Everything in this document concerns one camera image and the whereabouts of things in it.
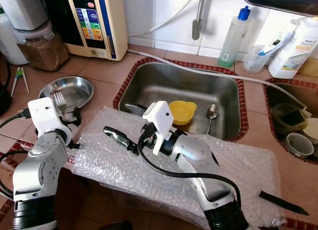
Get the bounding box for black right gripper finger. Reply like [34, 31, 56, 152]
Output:
[103, 127, 141, 154]
[125, 103, 148, 117]

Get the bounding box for steel fork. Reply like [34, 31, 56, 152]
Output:
[54, 91, 69, 114]

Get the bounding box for yellow plastic bowl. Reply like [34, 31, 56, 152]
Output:
[168, 100, 198, 126]

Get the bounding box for steel spoon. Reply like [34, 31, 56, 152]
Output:
[205, 104, 218, 135]

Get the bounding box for clear bubble wrap sheet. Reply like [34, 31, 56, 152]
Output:
[70, 107, 286, 230]

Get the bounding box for cream water ionizer appliance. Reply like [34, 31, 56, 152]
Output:
[40, 0, 129, 61]

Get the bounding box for brown filled plastic jar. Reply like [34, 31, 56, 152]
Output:
[12, 22, 70, 73]

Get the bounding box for green clip training chopsticks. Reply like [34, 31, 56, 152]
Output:
[10, 67, 30, 97]

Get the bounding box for black kettle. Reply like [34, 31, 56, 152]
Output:
[0, 59, 13, 116]

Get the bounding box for white canister green band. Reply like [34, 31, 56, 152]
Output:
[0, 11, 25, 66]

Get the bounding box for clear bottle blue cap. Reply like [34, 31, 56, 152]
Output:
[218, 5, 251, 69]

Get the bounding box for white plastic appliance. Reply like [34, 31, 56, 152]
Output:
[0, 0, 53, 32]

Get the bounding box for green translucent cup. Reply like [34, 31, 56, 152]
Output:
[272, 102, 310, 137]

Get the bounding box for long black tape strip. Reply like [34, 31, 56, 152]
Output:
[258, 190, 310, 216]

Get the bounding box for grey white rimmed cup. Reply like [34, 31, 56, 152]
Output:
[282, 133, 315, 159]

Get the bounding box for white blue tube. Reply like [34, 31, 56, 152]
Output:
[261, 31, 299, 57]

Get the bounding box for white detergent bottle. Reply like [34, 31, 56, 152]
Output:
[267, 16, 318, 79]

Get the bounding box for white bowl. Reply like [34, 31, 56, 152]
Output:
[302, 117, 318, 147]

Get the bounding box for yellow sponge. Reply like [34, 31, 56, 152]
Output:
[300, 55, 318, 77]

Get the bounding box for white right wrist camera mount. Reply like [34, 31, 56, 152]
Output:
[142, 101, 175, 156]

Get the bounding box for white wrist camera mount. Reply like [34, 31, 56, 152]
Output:
[142, 101, 175, 156]
[27, 97, 71, 136]

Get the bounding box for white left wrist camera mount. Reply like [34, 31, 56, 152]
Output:
[27, 97, 71, 136]

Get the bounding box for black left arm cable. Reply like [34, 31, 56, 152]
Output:
[0, 108, 33, 201]

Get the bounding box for grey water hose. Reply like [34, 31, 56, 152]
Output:
[128, 49, 306, 109]

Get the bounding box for white water hose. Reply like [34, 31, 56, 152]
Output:
[128, 0, 204, 38]

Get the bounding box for cream steel wall faucet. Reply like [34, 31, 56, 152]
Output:
[191, 0, 227, 41]

